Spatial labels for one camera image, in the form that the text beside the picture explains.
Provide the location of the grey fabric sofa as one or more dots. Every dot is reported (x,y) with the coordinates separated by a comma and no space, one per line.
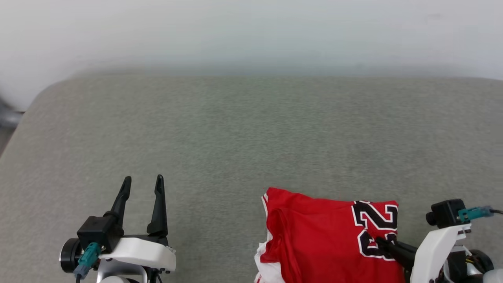
(235,137)

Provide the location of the teal camera connector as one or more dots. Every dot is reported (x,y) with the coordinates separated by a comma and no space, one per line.
(87,257)
(473,213)

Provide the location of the red Bulls 23 jersey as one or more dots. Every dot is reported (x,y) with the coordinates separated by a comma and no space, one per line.
(314,236)

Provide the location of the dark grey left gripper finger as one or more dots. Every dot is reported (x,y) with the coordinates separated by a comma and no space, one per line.
(120,204)
(159,212)

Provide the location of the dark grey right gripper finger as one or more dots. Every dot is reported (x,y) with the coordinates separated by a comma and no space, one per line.
(397,249)

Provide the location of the teal right camera connector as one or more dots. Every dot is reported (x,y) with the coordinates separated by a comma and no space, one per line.
(473,213)

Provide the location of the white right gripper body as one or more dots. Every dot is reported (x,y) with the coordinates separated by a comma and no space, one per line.
(436,251)

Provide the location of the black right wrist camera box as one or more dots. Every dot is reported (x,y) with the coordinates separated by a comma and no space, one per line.
(446,214)

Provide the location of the teal left camera connector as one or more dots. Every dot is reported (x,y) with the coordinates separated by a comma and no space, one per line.
(87,257)

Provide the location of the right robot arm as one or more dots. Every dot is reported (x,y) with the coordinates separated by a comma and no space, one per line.
(471,267)

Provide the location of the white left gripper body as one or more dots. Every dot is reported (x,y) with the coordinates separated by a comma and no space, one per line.
(141,251)

